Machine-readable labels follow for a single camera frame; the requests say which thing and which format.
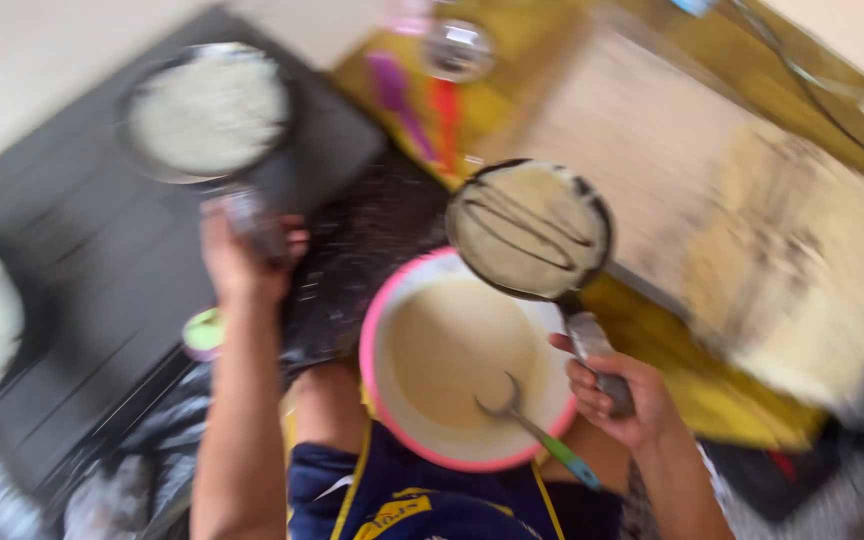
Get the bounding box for person's right hand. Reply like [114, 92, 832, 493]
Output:
[548, 332, 685, 452]

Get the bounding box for person's left hand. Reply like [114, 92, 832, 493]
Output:
[199, 206, 312, 305]

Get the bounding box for small black pan with batter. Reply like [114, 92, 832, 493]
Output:
[443, 157, 637, 420]

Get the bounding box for black frying pan with crepe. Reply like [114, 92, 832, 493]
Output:
[113, 41, 298, 265]

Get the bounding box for yellow cloth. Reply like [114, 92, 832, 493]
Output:
[329, 0, 864, 453]

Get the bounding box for pink bowl of batter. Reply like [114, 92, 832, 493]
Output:
[359, 246, 580, 474]

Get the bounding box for navy shorts with yellow stripes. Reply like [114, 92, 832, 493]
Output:
[285, 418, 628, 540]

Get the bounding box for wooden board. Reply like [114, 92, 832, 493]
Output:
[469, 28, 864, 412]

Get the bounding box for orange spatula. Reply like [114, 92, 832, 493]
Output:
[429, 78, 464, 175]

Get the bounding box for purple spatula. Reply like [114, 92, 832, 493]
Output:
[366, 51, 441, 163]

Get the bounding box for small green lid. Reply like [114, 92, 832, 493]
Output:
[181, 306, 228, 363]

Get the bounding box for crumpled silver foil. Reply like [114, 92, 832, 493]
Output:
[63, 358, 214, 540]

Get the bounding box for black stove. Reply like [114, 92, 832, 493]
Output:
[0, 6, 390, 522]

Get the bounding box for fork with green blue handle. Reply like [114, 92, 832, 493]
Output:
[474, 371, 604, 493]

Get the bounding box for black cable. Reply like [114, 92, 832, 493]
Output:
[730, 0, 864, 157]

